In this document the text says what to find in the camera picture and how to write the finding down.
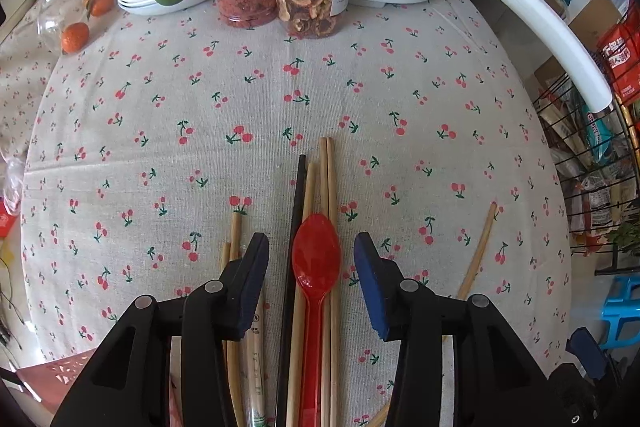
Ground brown cardboard box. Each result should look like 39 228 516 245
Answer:
570 0 626 52

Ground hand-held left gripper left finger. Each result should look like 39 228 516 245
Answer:
50 233 270 427

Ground red snack packets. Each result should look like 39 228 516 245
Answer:
597 14 640 105

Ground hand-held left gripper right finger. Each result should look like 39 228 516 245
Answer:
353 232 551 427

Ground cherry print counter cloth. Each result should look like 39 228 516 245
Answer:
0 0 56 168

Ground paper-wrapped chopsticks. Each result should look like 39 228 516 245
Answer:
242 302 266 427

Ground pink plastic utensil holder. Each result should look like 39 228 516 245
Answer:
15 347 98 403

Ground clear glass jar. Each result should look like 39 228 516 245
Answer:
32 0 118 55

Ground blue plastic stool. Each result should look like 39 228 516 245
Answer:
600 277 640 350

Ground black wire rack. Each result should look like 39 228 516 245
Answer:
532 72 640 278

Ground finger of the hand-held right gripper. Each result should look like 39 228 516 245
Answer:
547 326 633 427

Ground clear plastic bag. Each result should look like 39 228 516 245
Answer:
0 152 23 212

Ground black chopstick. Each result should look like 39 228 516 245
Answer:
274 153 307 427

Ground small orange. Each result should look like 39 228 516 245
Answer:
61 22 91 54
84 0 115 18

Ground red plastic spoon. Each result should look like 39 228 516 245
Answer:
292 213 343 427

